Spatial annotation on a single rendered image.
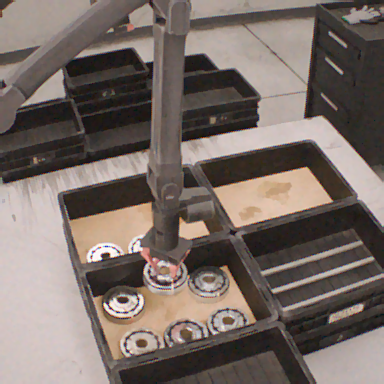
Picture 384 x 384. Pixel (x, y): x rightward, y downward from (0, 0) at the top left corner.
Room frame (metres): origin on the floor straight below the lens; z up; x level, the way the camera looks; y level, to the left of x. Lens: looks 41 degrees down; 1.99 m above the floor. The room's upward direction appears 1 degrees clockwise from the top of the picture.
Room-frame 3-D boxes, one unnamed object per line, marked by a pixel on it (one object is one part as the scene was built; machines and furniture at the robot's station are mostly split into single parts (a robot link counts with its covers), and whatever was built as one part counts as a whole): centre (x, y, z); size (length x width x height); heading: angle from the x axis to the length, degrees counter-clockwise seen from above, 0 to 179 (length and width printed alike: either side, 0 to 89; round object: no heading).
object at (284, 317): (1.02, -0.34, 0.92); 0.40 x 0.30 x 0.02; 110
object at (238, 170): (1.30, -0.24, 0.87); 0.40 x 0.30 x 0.11; 110
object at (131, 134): (2.22, 0.30, 0.31); 0.40 x 0.30 x 0.34; 111
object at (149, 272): (0.95, 0.06, 0.93); 0.10 x 0.10 x 0.01
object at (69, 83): (2.59, 0.44, 0.37); 0.40 x 0.30 x 0.45; 111
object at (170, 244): (0.95, 0.05, 1.05); 0.10 x 0.07 x 0.07; 64
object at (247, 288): (0.88, 0.03, 0.87); 0.40 x 0.30 x 0.11; 110
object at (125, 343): (0.78, 0.11, 0.86); 0.10 x 0.10 x 0.01
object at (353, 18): (2.68, -0.84, 0.88); 0.25 x 0.19 x 0.03; 111
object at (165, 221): (0.95, 0.05, 1.11); 0.07 x 0.06 x 0.07; 110
